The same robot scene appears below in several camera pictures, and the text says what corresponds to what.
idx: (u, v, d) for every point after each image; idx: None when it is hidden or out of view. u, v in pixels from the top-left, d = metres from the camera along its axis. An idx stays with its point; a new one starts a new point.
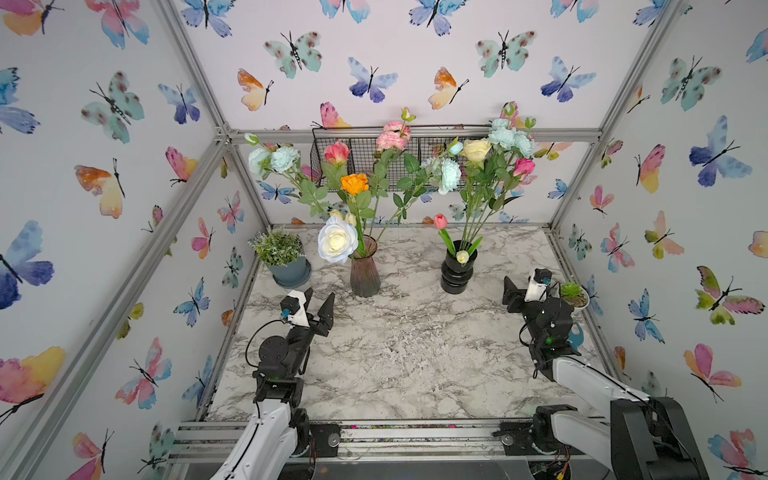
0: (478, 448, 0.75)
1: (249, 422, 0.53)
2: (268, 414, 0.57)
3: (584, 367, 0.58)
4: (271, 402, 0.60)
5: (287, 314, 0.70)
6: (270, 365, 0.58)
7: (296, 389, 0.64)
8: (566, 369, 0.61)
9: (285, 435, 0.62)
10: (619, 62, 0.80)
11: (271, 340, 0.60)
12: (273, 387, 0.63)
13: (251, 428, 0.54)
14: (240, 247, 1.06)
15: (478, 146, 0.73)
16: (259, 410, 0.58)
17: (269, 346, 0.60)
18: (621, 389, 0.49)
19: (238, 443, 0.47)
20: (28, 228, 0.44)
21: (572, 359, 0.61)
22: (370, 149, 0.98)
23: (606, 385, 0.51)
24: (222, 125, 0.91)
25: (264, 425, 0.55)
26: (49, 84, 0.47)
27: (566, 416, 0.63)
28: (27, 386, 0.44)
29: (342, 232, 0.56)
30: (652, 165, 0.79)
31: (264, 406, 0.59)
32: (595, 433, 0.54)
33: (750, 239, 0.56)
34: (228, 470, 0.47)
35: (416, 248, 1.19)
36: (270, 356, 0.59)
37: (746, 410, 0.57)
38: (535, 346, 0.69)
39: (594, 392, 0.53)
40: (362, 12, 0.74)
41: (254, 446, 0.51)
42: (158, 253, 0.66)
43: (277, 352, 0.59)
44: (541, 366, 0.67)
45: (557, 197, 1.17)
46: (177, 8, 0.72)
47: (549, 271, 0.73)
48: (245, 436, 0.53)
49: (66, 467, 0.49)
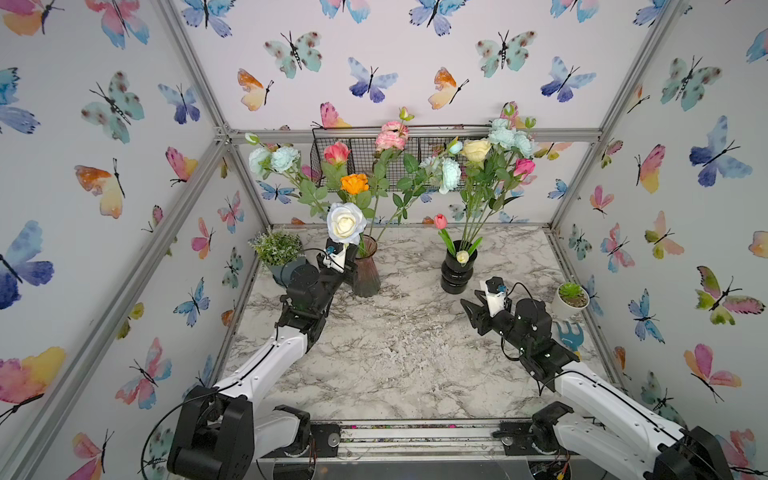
0: (478, 448, 0.75)
1: (268, 338, 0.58)
2: (286, 338, 0.57)
3: (598, 391, 0.52)
4: (291, 329, 0.59)
5: (330, 252, 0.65)
6: (299, 289, 0.58)
7: (316, 325, 0.63)
8: (570, 387, 0.56)
9: (288, 415, 0.64)
10: (618, 63, 0.80)
11: (304, 270, 0.60)
12: (294, 317, 0.63)
13: (267, 347, 0.54)
14: (240, 247, 1.06)
15: (478, 146, 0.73)
16: (278, 332, 0.58)
17: (301, 273, 0.60)
18: (653, 428, 0.45)
19: (253, 355, 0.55)
20: (28, 228, 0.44)
21: (576, 374, 0.56)
22: (370, 149, 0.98)
23: (634, 420, 0.47)
24: (222, 125, 0.91)
25: (279, 348, 0.54)
26: (49, 84, 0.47)
27: (573, 430, 0.61)
28: (27, 387, 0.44)
29: (350, 215, 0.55)
30: (652, 165, 0.79)
31: (283, 331, 0.59)
32: (611, 452, 0.53)
33: (750, 239, 0.56)
34: (237, 378, 0.47)
35: (416, 248, 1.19)
36: (300, 282, 0.59)
37: (745, 411, 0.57)
38: (524, 356, 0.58)
39: (614, 420, 0.50)
40: (362, 12, 0.74)
41: (265, 366, 0.50)
42: (158, 253, 0.66)
43: (307, 279, 0.59)
44: (541, 376, 0.60)
45: (557, 197, 1.17)
46: (177, 8, 0.72)
47: (499, 277, 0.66)
48: (261, 352, 0.53)
49: (66, 467, 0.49)
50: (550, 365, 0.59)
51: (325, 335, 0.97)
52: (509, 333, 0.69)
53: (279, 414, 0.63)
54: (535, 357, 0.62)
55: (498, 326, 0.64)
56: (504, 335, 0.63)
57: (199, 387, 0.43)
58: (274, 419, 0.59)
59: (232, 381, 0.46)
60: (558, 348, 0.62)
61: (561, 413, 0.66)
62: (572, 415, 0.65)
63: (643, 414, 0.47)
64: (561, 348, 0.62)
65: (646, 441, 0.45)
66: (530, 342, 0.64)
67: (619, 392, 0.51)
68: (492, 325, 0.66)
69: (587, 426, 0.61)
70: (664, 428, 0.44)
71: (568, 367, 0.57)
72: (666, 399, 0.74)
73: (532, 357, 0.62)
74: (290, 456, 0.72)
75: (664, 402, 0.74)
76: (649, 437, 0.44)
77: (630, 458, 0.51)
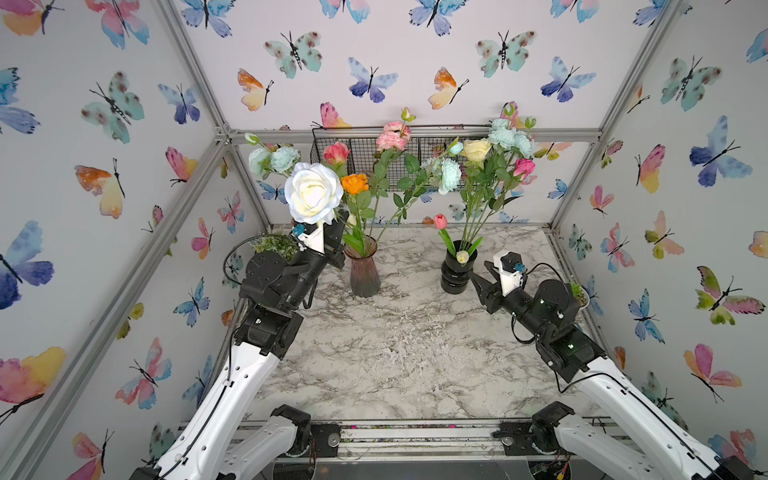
0: (478, 448, 0.75)
1: (219, 376, 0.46)
2: (241, 370, 0.45)
3: (627, 401, 0.47)
4: (249, 351, 0.46)
5: (300, 232, 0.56)
6: (257, 287, 0.43)
7: (286, 328, 0.49)
8: (593, 388, 0.51)
9: (284, 426, 0.63)
10: (618, 63, 0.80)
11: (265, 259, 0.44)
12: (256, 323, 0.49)
13: (218, 389, 0.43)
14: (240, 247, 1.06)
15: (478, 146, 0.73)
16: (233, 360, 0.46)
17: (261, 265, 0.44)
18: (688, 453, 0.41)
19: (201, 406, 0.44)
20: (28, 228, 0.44)
21: (605, 377, 0.49)
22: (370, 149, 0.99)
23: (666, 440, 0.43)
24: (222, 125, 0.91)
25: (233, 388, 0.44)
26: (48, 84, 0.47)
27: (573, 432, 0.61)
28: (27, 387, 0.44)
29: (318, 182, 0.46)
30: (652, 165, 0.79)
31: (238, 355, 0.46)
32: (613, 457, 0.53)
33: (750, 239, 0.56)
34: (180, 454, 0.39)
35: (416, 248, 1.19)
36: (257, 277, 0.43)
37: (745, 410, 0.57)
38: (541, 345, 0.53)
39: (640, 435, 0.46)
40: (362, 12, 0.74)
41: (217, 422, 0.41)
42: (158, 254, 0.65)
43: (267, 273, 0.43)
44: (559, 366, 0.54)
45: (557, 197, 1.17)
46: (177, 8, 0.72)
47: (517, 255, 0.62)
48: (211, 402, 0.43)
49: (66, 467, 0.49)
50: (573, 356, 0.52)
51: (325, 335, 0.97)
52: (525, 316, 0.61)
53: (271, 429, 0.60)
54: (554, 345, 0.55)
55: (511, 306, 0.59)
56: (517, 316, 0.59)
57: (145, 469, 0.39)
58: (264, 437, 0.58)
59: (175, 461, 0.39)
60: (580, 336, 0.55)
61: (562, 414, 0.66)
62: (574, 416, 0.65)
63: (677, 434, 0.43)
64: (582, 335, 0.55)
65: (677, 466, 0.41)
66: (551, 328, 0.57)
67: (650, 402, 0.46)
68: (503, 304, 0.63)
69: (588, 428, 0.61)
70: (699, 454, 0.41)
71: (594, 369, 0.50)
72: (665, 399, 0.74)
73: (550, 345, 0.55)
74: (290, 456, 0.72)
75: (664, 401, 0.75)
76: (682, 464, 0.41)
77: (634, 466, 0.51)
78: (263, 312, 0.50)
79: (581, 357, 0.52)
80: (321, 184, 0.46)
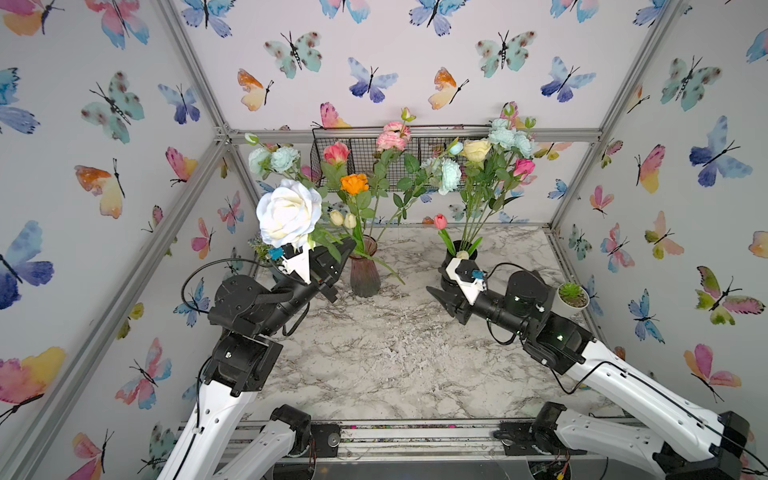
0: (478, 448, 0.75)
1: (188, 421, 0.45)
2: (210, 414, 0.41)
3: (627, 384, 0.44)
4: (217, 390, 0.42)
5: (278, 254, 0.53)
6: (224, 317, 0.38)
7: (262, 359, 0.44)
8: (597, 381, 0.47)
9: (281, 433, 0.62)
10: (618, 63, 0.80)
11: (237, 285, 0.40)
12: (226, 357, 0.44)
13: (189, 436, 0.40)
14: (240, 247, 1.06)
15: (478, 146, 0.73)
16: (201, 402, 0.42)
17: (232, 291, 0.39)
18: (698, 424, 0.40)
19: (173, 454, 0.40)
20: (29, 228, 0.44)
21: (606, 366, 0.46)
22: (370, 149, 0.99)
23: (678, 418, 0.41)
24: (222, 125, 0.91)
25: (205, 433, 0.40)
26: (49, 84, 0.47)
27: (572, 429, 0.61)
28: (27, 386, 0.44)
29: (296, 201, 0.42)
30: (652, 165, 0.79)
31: (208, 393, 0.42)
32: (615, 440, 0.54)
33: (750, 238, 0.56)
34: None
35: (416, 248, 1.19)
36: (226, 306, 0.39)
37: (745, 410, 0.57)
38: (529, 343, 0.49)
39: (649, 415, 0.44)
40: (362, 12, 0.74)
41: (189, 471, 0.39)
42: (158, 254, 0.65)
43: (237, 300, 0.39)
44: (555, 363, 0.48)
45: (557, 197, 1.17)
46: (177, 8, 0.72)
47: (472, 261, 0.59)
48: (183, 449, 0.40)
49: (65, 467, 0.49)
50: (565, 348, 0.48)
51: (325, 335, 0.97)
52: (502, 316, 0.56)
53: (267, 439, 0.60)
54: (543, 340, 0.50)
55: (484, 313, 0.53)
56: (492, 320, 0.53)
57: None
58: (259, 449, 0.57)
59: None
60: (563, 322, 0.51)
61: (557, 414, 0.66)
62: (569, 411, 0.65)
63: (683, 407, 0.42)
64: (563, 320, 0.51)
65: (694, 441, 0.40)
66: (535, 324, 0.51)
67: (645, 377, 0.44)
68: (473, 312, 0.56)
69: (585, 419, 0.62)
70: (707, 422, 0.41)
71: (593, 359, 0.46)
72: None
73: (539, 341, 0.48)
74: (290, 456, 0.72)
75: None
76: (698, 439, 0.40)
77: (635, 443, 0.51)
78: (235, 342, 0.45)
79: (572, 347, 0.48)
80: (295, 204, 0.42)
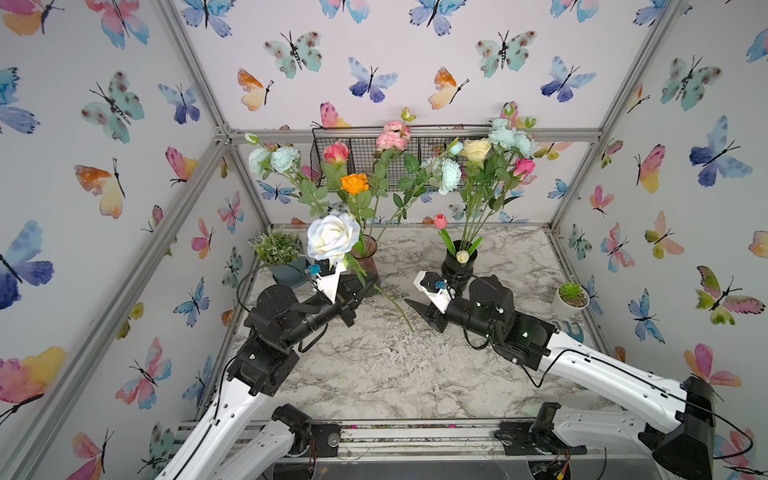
0: (478, 448, 0.75)
1: (206, 412, 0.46)
2: (228, 409, 0.45)
3: (593, 367, 0.46)
4: (239, 387, 0.46)
5: (316, 272, 0.56)
6: (262, 318, 0.44)
7: (281, 366, 0.48)
8: (564, 368, 0.49)
9: (279, 435, 0.62)
10: (618, 63, 0.80)
11: (278, 292, 0.46)
12: (249, 358, 0.48)
13: (204, 426, 0.44)
14: (240, 247, 1.06)
15: (478, 146, 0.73)
16: (221, 396, 0.46)
17: (272, 296, 0.46)
18: (662, 394, 0.42)
19: (185, 442, 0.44)
20: (29, 228, 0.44)
21: (569, 353, 0.48)
22: (370, 149, 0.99)
23: (642, 392, 0.43)
24: (222, 125, 0.91)
25: (219, 427, 0.44)
26: (49, 84, 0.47)
27: (568, 425, 0.62)
28: (27, 386, 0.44)
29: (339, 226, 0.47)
30: (651, 165, 0.79)
31: (228, 389, 0.46)
32: (604, 427, 0.55)
33: (750, 238, 0.56)
34: None
35: (416, 248, 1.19)
36: (265, 309, 0.45)
37: (746, 410, 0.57)
38: (498, 345, 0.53)
39: (620, 394, 0.45)
40: (361, 12, 0.74)
41: (198, 460, 0.42)
42: (158, 254, 0.65)
43: (276, 305, 0.45)
44: (525, 359, 0.50)
45: (557, 197, 1.17)
46: (177, 8, 0.72)
47: (434, 272, 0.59)
48: (196, 436, 0.43)
49: (65, 468, 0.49)
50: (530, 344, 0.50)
51: (325, 335, 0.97)
52: (472, 320, 0.58)
53: (265, 440, 0.60)
54: (510, 340, 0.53)
55: (456, 320, 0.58)
56: (464, 325, 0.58)
57: None
58: (257, 450, 0.58)
59: None
60: (526, 321, 0.54)
61: (552, 414, 0.67)
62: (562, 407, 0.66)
63: (647, 381, 0.44)
64: (528, 319, 0.54)
65: (661, 413, 0.42)
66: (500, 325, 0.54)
67: (609, 358, 0.47)
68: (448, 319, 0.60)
69: (577, 413, 0.62)
70: (670, 391, 0.42)
71: (557, 347, 0.49)
72: None
73: (507, 342, 0.52)
74: (290, 456, 0.72)
75: None
76: (664, 408, 0.41)
77: (623, 427, 0.52)
78: (261, 346, 0.50)
79: (537, 342, 0.50)
80: (340, 230, 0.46)
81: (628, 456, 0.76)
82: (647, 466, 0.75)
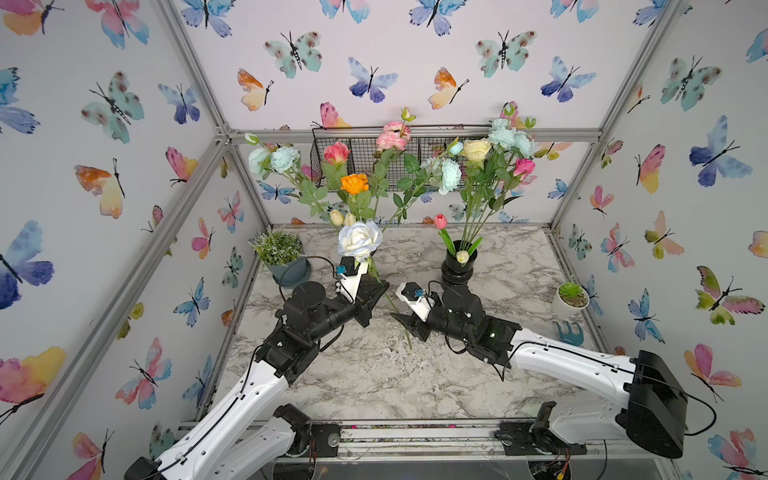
0: (478, 448, 0.75)
1: (234, 386, 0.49)
2: (253, 386, 0.48)
3: (550, 354, 0.51)
4: (265, 368, 0.50)
5: (341, 273, 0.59)
6: (296, 309, 0.50)
7: (303, 357, 0.53)
8: (526, 361, 0.53)
9: (281, 431, 0.62)
10: (619, 63, 0.80)
11: (311, 287, 0.53)
12: (277, 345, 0.53)
13: (230, 400, 0.47)
14: (240, 247, 1.06)
15: (478, 146, 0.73)
16: (248, 374, 0.50)
17: (305, 290, 0.52)
18: (612, 370, 0.45)
19: (211, 412, 0.46)
20: (28, 228, 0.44)
21: (527, 345, 0.53)
22: (370, 149, 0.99)
23: (594, 370, 0.46)
24: (222, 125, 0.91)
25: (242, 401, 0.47)
26: (49, 83, 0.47)
27: (561, 421, 0.62)
28: (27, 386, 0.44)
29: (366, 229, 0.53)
30: (652, 165, 0.79)
31: (256, 371, 0.50)
32: (589, 415, 0.56)
33: (750, 239, 0.56)
34: (181, 453, 0.42)
35: (416, 248, 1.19)
36: (299, 300, 0.51)
37: (746, 410, 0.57)
38: (471, 347, 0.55)
39: (577, 377, 0.48)
40: (362, 12, 0.74)
41: (222, 429, 0.44)
42: (158, 253, 0.66)
43: (308, 299, 0.51)
44: (494, 357, 0.56)
45: (557, 197, 1.17)
46: (177, 8, 0.72)
47: (414, 282, 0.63)
48: (222, 407, 0.46)
49: (66, 467, 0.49)
50: (499, 344, 0.55)
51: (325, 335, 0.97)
52: (448, 326, 0.64)
53: (266, 435, 0.60)
54: (482, 343, 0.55)
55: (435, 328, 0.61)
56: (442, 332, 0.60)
57: (144, 460, 0.41)
58: (258, 443, 0.58)
59: (175, 458, 0.41)
60: (498, 323, 0.59)
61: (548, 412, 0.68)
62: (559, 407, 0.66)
63: (598, 360, 0.47)
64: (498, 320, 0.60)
65: (612, 387, 0.44)
66: (470, 329, 0.60)
67: (564, 345, 0.51)
68: (429, 328, 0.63)
69: (567, 409, 0.64)
70: (619, 367, 0.45)
71: (518, 340, 0.55)
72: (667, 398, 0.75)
73: (479, 344, 0.58)
74: (290, 456, 0.72)
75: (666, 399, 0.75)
76: (614, 383, 0.44)
77: (604, 413, 0.53)
78: (287, 336, 0.55)
79: (504, 340, 0.56)
80: (367, 234, 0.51)
81: (629, 456, 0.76)
82: (647, 466, 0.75)
